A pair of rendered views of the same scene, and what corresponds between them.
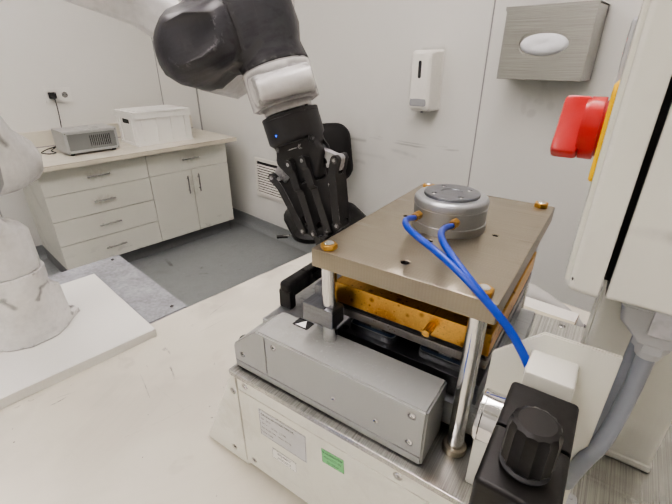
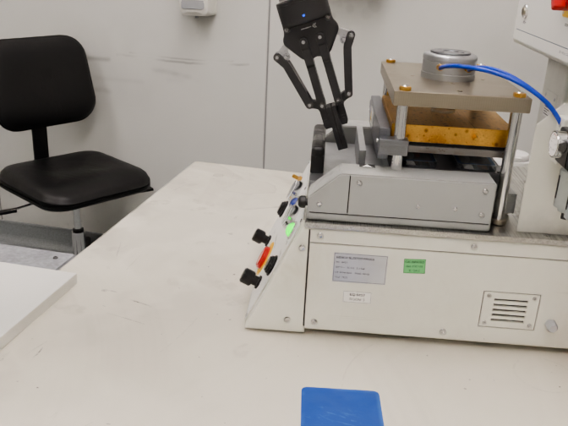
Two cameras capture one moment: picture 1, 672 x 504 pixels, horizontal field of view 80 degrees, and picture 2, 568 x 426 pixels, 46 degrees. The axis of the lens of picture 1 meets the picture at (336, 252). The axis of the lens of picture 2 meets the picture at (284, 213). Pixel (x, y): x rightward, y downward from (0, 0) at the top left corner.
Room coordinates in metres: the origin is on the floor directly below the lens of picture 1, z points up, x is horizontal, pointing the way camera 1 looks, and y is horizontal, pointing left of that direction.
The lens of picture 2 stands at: (-0.33, 0.60, 1.27)
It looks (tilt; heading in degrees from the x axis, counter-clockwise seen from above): 21 degrees down; 329
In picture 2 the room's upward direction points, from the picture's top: 3 degrees clockwise
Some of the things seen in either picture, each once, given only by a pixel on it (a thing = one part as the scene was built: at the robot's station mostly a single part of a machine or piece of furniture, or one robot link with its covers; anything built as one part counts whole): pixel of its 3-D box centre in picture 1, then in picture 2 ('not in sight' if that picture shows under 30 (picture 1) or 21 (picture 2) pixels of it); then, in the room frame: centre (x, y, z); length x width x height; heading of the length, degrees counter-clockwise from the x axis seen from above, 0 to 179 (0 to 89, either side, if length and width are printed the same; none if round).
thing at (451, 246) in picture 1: (466, 259); (468, 98); (0.39, -0.14, 1.08); 0.31 x 0.24 x 0.13; 146
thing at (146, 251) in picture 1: (145, 236); not in sight; (2.80, 1.45, 0.05); 1.19 x 0.49 x 0.10; 137
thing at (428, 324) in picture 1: (439, 261); (443, 106); (0.41, -0.12, 1.07); 0.22 x 0.17 x 0.10; 146
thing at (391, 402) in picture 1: (322, 369); (393, 195); (0.35, 0.02, 0.97); 0.26 x 0.05 x 0.07; 56
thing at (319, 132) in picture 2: (317, 273); (319, 146); (0.52, 0.03, 0.99); 0.15 x 0.02 x 0.04; 146
